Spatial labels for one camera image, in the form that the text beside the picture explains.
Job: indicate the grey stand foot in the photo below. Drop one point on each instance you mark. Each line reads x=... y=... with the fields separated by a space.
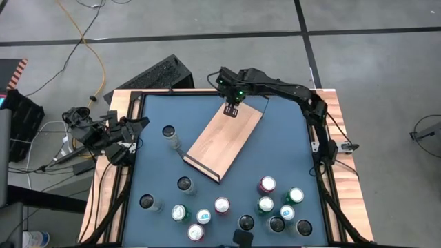
x=427 y=132

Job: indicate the small black box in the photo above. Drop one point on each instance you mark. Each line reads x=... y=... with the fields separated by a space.
x=243 y=237

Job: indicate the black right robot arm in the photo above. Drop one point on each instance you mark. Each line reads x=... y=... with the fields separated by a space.
x=293 y=90

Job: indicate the Celsius Arctic Vibe can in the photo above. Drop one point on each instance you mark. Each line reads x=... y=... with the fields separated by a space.
x=185 y=183

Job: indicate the green Sprite can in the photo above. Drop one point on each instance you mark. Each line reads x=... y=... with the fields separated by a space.
x=266 y=204
x=179 y=212
x=296 y=195

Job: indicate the black power adapter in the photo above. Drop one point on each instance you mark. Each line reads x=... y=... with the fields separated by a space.
x=84 y=167

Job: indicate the white Celsius can yellow band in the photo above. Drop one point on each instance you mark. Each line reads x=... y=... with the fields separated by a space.
x=246 y=222

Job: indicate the orange black striped panel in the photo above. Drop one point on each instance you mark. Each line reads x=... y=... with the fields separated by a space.
x=8 y=72

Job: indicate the black crate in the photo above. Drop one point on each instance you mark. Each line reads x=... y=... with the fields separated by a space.
x=24 y=127

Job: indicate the white blue container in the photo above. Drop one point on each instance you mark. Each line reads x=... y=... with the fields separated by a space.
x=36 y=239

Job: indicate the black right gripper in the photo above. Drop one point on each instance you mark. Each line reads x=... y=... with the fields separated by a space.
x=234 y=96

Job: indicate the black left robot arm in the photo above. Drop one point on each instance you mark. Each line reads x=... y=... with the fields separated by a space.
x=86 y=132

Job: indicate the grey metal mounting plate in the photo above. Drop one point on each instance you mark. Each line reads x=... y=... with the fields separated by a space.
x=344 y=147

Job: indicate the red Coca-Cola Star Wars can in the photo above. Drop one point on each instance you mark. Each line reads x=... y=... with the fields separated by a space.
x=222 y=205

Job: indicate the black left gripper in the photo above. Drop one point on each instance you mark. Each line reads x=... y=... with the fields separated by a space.
x=120 y=131

